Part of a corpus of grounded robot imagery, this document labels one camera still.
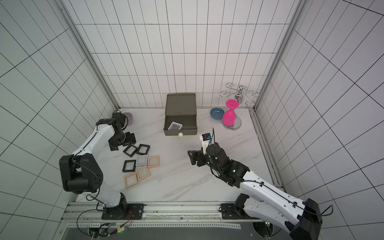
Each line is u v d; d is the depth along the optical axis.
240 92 0.88
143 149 0.98
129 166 0.87
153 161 0.90
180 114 0.91
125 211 0.68
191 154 0.66
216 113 1.14
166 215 0.72
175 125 0.90
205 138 0.63
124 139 0.75
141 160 0.91
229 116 0.88
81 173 0.44
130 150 0.97
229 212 0.70
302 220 0.39
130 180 0.83
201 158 0.63
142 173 0.85
